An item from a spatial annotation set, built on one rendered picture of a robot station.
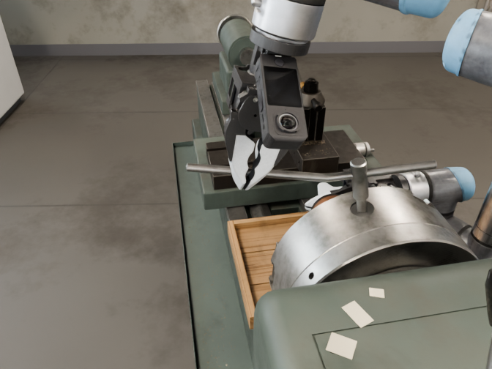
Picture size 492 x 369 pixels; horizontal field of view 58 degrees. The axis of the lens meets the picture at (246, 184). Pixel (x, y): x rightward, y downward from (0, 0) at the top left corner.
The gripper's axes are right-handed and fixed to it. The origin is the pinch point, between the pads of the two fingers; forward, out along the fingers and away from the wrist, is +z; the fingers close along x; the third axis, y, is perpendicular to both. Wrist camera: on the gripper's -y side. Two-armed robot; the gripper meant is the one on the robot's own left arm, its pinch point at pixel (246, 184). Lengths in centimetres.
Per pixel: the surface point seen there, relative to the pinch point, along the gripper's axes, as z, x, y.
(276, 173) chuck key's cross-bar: -1.8, -4.1, 0.6
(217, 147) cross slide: 30, -10, 62
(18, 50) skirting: 155, 124, 441
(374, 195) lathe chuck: 0.2, -20.2, 0.1
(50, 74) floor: 152, 84, 384
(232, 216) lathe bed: 40, -14, 43
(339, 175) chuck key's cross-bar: -3.8, -12.1, -1.6
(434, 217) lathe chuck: 0.2, -28.3, -4.1
